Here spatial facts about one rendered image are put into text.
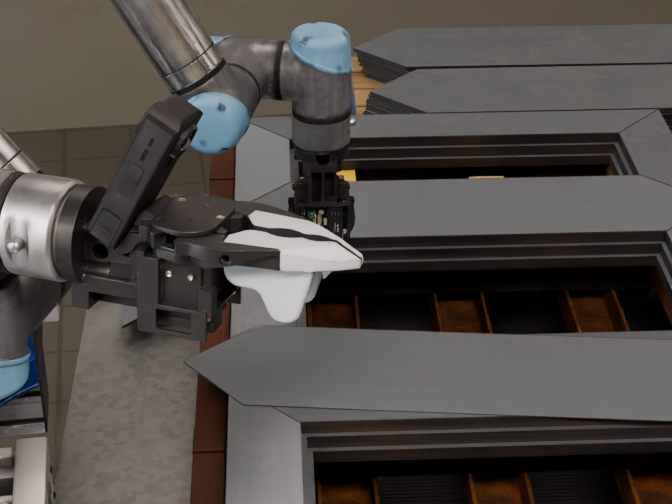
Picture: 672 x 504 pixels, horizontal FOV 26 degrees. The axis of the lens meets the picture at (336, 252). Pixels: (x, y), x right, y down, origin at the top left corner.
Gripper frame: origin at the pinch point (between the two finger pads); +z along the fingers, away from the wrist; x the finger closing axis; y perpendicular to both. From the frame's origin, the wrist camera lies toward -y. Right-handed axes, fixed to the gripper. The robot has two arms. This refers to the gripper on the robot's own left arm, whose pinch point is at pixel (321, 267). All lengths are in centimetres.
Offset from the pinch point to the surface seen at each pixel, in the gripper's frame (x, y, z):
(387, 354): 8.2, 13.2, 5.6
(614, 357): 37.8, 15.2, 5.4
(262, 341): -8.1, 9.6, 5.5
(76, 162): -65, -214, 93
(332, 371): 0.9, 16.8, 5.5
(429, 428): 12.4, 27.1, 7.1
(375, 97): 12, -73, 8
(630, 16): 106, -255, 67
